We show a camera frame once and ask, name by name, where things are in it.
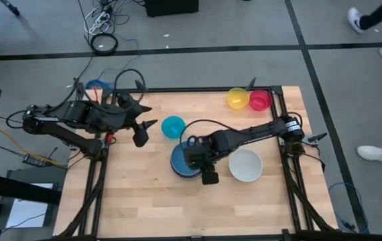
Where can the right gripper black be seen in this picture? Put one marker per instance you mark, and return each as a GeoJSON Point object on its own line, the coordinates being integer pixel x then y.
{"type": "Point", "coordinates": [197, 155]}

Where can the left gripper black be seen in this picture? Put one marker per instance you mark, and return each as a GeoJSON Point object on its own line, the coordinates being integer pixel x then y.
{"type": "Point", "coordinates": [125, 112]}

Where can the large grey-blue bowl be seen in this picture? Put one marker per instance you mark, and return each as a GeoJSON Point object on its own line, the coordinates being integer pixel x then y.
{"type": "Point", "coordinates": [179, 162]}

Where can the small cyan plastic bowl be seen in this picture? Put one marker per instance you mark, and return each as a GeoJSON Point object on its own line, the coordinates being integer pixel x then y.
{"type": "Point", "coordinates": [172, 129]}

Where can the large white bowl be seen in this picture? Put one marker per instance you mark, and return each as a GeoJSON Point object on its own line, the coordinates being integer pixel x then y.
{"type": "Point", "coordinates": [245, 165]}

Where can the small yellow plastic bowl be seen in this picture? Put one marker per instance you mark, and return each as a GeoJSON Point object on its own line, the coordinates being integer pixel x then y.
{"type": "Point", "coordinates": [238, 98]}

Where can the small red-pink plastic bowl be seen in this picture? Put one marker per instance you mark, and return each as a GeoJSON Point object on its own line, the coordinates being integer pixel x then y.
{"type": "Point", "coordinates": [260, 101]}

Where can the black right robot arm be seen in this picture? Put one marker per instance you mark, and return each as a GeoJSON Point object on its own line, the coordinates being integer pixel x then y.
{"type": "Point", "coordinates": [244, 137]}

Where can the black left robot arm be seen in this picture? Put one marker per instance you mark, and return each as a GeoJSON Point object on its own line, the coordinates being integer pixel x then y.
{"type": "Point", "coordinates": [77, 114]}

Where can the dark blue bowl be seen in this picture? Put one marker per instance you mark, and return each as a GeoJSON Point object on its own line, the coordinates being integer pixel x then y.
{"type": "Point", "coordinates": [184, 178]}

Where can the small red tag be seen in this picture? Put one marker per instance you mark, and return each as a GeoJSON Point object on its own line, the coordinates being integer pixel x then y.
{"type": "Point", "coordinates": [110, 138]}

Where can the white power strip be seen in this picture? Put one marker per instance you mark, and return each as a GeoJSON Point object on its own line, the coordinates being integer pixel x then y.
{"type": "Point", "coordinates": [101, 17]}

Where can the black box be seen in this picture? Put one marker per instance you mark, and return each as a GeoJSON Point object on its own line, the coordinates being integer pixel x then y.
{"type": "Point", "coordinates": [171, 6]}

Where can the small black electronic device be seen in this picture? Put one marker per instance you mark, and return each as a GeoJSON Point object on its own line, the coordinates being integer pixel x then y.
{"type": "Point", "coordinates": [35, 160]}

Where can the monitor with pale screen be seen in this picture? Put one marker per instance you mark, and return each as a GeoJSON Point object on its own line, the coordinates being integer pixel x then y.
{"type": "Point", "coordinates": [30, 207]}

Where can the black beam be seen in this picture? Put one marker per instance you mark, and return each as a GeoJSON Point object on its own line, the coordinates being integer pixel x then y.
{"type": "Point", "coordinates": [16, 189]}

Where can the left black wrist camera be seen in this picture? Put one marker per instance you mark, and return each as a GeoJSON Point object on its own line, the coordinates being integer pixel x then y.
{"type": "Point", "coordinates": [140, 137]}

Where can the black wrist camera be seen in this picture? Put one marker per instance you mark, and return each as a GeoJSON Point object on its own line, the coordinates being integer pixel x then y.
{"type": "Point", "coordinates": [210, 177]}
{"type": "Point", "coordinates": [140, 137]}

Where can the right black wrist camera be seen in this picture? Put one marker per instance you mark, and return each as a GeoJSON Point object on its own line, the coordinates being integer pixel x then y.
{"type": "Point", "coordinates": [210, 177]}

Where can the black aluminium table frame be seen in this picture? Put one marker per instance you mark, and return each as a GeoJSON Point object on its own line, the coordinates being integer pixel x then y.
{"type": "Point", "coordinates": [211, 89]}

